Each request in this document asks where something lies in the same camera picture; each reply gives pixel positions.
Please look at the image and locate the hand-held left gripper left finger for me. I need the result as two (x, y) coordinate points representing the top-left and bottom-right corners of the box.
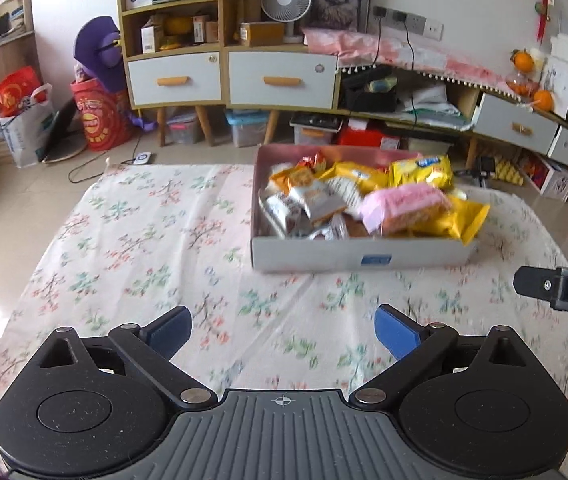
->
(28, 306), (218, 408)

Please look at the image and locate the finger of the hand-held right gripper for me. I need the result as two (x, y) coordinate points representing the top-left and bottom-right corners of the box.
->
(513, 266), (560, 307)

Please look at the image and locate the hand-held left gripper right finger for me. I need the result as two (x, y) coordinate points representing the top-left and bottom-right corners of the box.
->
(349, 305), (541, 407)

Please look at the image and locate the plain yellow snack packet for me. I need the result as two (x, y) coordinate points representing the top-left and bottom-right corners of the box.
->
(411, 195), (491, 246)

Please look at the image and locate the pink cardboard box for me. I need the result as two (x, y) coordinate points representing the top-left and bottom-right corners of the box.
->
(250, 144), (480, 273)

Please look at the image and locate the pink biscuit packet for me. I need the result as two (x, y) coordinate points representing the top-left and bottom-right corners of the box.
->
(360, 183), (452, 236)

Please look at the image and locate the yellow packet blue label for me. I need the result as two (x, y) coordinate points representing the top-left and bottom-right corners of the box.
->
(389, 154), (454, 191)

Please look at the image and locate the silver snack packet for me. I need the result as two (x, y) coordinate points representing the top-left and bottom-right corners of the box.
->
(259, 192), (305, 237)

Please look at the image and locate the orange snack packet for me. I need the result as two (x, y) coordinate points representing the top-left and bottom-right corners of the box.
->
(270, 164), (321, 196)

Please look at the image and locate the floral tablecloth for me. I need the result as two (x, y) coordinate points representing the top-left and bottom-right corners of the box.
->
(0, 162), (568, 461)

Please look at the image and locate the white red carton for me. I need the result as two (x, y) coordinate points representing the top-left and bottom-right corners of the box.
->
(519, 152), (568, 202)

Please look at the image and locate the yellow pack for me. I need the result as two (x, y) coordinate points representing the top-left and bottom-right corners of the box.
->
(494, 156), (525, 187)

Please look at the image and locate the black power adapter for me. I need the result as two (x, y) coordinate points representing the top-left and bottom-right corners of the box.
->
(456, 156), (497, 186)

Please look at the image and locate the wide white cabinet drawer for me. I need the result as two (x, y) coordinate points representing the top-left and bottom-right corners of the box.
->
(474, 92), (560, 153)

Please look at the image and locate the red box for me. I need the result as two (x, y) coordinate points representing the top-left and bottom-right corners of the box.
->
(336, 125), (405, 151)

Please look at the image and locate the bag of oranges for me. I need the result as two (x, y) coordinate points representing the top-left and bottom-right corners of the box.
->
(506, 72), (540, 97)

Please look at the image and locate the grey lidded storage bin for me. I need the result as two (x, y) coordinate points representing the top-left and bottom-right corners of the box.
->
(166, 112), (205, 146)

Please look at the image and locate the low wooden cabinet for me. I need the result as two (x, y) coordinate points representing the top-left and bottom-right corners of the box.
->
(336, 62), (568, 178)

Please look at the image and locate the white printed box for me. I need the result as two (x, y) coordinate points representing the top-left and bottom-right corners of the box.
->
(539, 56), (568, 118)

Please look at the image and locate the pile of papers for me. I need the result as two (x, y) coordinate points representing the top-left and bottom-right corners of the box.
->
(399, 82), (472, 128)

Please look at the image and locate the blue lidded storage bin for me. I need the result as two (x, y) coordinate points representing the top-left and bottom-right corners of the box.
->
(226, 110), (269, 148)

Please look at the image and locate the black lidded storage bin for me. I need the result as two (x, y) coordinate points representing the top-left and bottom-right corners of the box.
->
(291, 112), (345, 146)

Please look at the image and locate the red printed bag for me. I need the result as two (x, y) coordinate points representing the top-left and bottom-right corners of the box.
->
(71, 79), (134, 152)

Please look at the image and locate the black flat board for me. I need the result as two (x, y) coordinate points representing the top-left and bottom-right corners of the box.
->
(38, 100), (87, 163)

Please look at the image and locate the black bag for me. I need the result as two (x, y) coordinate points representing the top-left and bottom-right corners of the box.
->
(341, 66), (399, 113)

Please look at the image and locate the white shopping bag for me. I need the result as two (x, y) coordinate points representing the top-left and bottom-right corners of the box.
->
(0, 85), (57, 168)

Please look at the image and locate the pink cloth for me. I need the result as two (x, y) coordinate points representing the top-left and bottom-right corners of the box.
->
(303, 27), (515, 96)

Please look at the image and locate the red gift bag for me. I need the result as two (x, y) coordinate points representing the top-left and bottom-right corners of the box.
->
(0, 66), (44, 116)

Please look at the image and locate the purple plush toy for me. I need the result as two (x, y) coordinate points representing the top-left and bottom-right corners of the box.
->
(74, 16), (127, 93)

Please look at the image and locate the white product box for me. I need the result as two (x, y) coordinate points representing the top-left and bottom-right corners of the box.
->
(141, 17), (165, 53)

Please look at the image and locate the yellow toy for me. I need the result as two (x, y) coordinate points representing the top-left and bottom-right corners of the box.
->
(161, 16), (195, 51)

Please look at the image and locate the small brown box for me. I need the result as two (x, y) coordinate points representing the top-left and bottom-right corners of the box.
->
(193, 14), (219, 43)

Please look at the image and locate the tall wooden shelf cabinet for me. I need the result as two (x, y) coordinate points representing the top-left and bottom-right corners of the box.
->
(116, 0), (339, 146)

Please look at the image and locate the white desk fan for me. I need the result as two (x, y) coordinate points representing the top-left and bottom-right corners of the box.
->
(261, 0), (312, 43)

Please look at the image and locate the white drawer wooden handle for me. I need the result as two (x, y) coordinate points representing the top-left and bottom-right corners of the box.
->
(128, 52), (222, 107)

